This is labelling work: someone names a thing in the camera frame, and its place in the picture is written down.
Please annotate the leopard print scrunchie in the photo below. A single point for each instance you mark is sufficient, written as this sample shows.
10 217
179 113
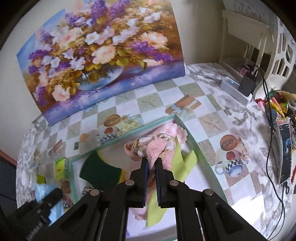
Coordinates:
86 190

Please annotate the white wooden shelf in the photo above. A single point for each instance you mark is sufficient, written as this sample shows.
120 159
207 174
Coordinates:
264 33

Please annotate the lime green cloth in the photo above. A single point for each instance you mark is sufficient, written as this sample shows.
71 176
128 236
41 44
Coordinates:
181 168

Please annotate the basket of colourful clutter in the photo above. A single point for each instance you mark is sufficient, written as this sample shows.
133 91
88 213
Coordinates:
279 107

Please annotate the black power adapter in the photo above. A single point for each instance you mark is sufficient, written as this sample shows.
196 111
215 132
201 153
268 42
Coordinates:
247 84

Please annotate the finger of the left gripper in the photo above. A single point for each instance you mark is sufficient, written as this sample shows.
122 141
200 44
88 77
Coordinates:
49 200

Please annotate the smartphone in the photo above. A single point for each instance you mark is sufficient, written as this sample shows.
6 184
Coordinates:
285 146

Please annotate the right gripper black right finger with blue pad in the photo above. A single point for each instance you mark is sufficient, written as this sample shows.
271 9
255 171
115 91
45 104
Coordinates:
200 215

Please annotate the green yellow scrub sponge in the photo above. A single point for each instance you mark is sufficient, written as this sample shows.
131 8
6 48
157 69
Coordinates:
101 175

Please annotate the pink floral fabric bundle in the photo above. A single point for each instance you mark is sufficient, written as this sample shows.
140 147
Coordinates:
152 147

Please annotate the floral painting canvas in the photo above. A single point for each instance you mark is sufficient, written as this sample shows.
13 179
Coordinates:
94 50

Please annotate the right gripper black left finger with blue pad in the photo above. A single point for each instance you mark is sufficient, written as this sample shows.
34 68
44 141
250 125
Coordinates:
101 215

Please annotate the white pill bottle green label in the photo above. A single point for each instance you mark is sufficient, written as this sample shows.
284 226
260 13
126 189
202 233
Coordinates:
28 180

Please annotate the patterned tablecloth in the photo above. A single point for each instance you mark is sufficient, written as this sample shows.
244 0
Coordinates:
218 114

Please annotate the white tray teal rim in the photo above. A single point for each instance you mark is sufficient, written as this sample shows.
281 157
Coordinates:
201 177

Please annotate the pink fluffy towel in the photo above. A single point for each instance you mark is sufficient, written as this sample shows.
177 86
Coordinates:
175 131

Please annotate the white power strip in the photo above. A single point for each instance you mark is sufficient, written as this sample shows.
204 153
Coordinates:
232 87

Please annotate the blue face mask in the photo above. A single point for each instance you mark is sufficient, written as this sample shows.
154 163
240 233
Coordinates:
57 211

